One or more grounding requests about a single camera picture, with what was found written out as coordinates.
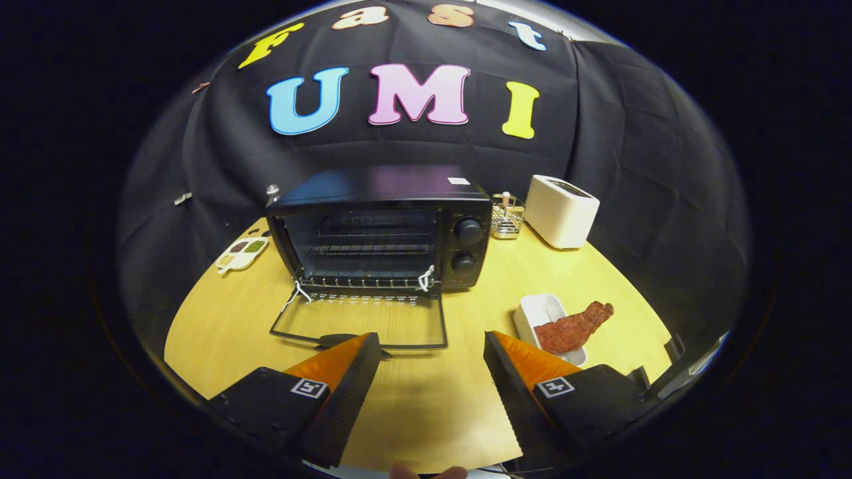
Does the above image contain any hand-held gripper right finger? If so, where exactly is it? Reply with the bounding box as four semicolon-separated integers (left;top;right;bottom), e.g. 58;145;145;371
483;330;661;472

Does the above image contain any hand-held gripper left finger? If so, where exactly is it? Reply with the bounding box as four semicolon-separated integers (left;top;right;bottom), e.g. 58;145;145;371
203;332;382;469

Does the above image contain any red meat slice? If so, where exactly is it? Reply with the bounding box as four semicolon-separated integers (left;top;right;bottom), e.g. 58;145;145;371
534;301;615;355

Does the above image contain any black toaster oven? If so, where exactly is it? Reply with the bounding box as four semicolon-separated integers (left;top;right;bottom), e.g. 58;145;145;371
265;165;494;353

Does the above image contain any white bread toaster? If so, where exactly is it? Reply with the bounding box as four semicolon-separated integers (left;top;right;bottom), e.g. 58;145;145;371
525;175;601;250

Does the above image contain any white plastic tray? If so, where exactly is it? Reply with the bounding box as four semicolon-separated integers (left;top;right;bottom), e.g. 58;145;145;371
513;293;589;368

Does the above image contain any white divided spice dish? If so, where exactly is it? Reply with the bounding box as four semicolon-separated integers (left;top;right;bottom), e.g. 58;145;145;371
215;236;270;274

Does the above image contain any wire rack holder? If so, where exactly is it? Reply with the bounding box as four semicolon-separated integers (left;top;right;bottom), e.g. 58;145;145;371
491;192;527;240

